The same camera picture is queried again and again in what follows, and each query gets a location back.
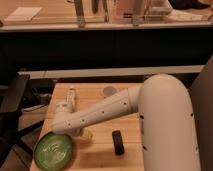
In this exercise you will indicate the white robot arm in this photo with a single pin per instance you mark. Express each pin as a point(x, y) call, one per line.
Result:
point(169, 137)

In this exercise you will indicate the white paper cup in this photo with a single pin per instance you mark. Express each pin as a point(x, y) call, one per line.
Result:
point(109, 91)

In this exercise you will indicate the black rectangular bar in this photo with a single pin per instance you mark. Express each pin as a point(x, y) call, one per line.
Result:
point(118, 142)

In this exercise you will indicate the white paper sheet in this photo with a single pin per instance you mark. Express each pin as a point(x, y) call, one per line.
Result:
point(23, 14)

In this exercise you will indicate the black chair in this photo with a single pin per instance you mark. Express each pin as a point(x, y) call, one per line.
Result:
point(18, 95)

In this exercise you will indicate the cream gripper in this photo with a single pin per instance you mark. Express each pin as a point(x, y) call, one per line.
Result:
point(85, 134)

